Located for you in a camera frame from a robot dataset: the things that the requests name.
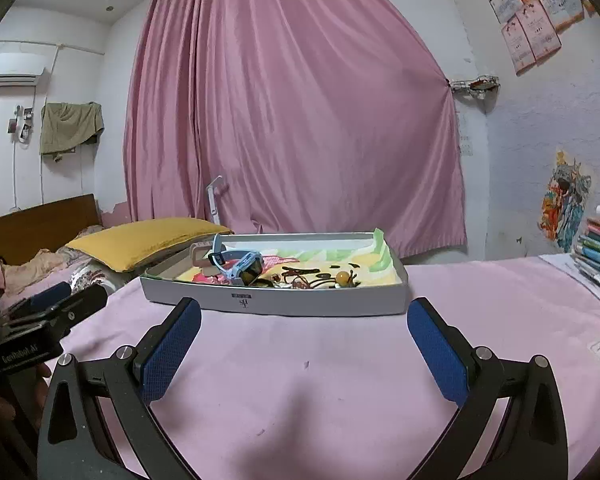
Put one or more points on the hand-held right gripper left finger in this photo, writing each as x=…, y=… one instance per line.
x=170, y=355

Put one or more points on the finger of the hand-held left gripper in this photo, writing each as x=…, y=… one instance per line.
x=50, y=294
x=80, y=301

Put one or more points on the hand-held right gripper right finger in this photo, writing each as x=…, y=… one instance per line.
x=440, y=355

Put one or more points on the grey cardboard tray box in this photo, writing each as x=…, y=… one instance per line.
x=280, y=302

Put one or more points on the floral brown pillow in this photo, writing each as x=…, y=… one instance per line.
x=95, y=277

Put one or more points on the peach crumpled blanket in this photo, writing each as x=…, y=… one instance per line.
x=35, y=267

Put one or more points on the wooden bed headboard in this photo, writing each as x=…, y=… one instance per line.
x=35, y=225

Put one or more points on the yellow pillow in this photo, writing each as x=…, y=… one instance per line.
x=140, y=240

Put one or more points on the dark glossy accessory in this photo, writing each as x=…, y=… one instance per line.
x=257, y=280

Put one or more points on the white folding lamp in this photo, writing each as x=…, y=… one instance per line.
x=214, y=200

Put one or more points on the green hanging cloth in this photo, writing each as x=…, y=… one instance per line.
x=70, y=127

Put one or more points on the white air conditioner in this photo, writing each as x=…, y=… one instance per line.
x=12, y=70

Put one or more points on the pink curtain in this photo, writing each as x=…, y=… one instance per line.
x=290, y=110

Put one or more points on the white wall device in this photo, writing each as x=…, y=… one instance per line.
x=20, y=125

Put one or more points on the group of wall certificates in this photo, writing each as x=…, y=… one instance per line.
x=535, y=10

